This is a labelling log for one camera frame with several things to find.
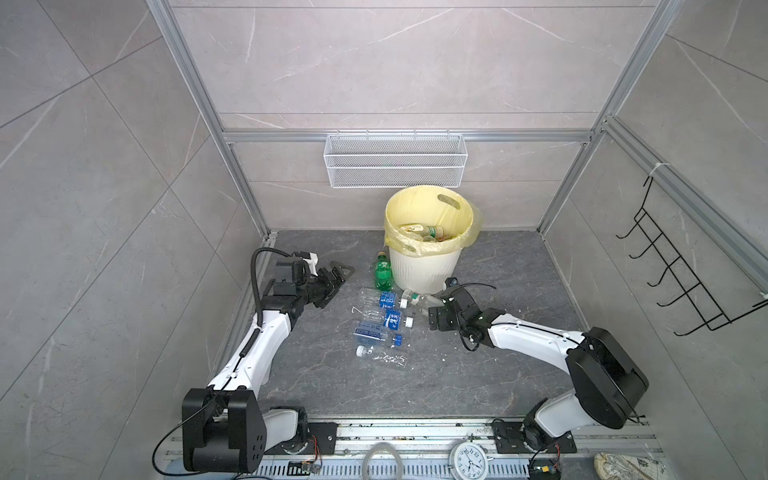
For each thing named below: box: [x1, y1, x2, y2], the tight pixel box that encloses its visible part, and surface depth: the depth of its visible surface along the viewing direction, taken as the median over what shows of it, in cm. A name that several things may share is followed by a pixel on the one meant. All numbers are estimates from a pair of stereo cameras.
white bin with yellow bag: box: [384, 185, 482, 294], surface depth 95 cm
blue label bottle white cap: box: [378, 291, 408, 310], surface depth 95 cm
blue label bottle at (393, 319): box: [377, 309, 414, 331], surface depth 91 cm
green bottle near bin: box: [375, 251, 393, 291], surface depth 103 cm
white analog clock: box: [449, 441, 488, 480], surface depth 69 cm
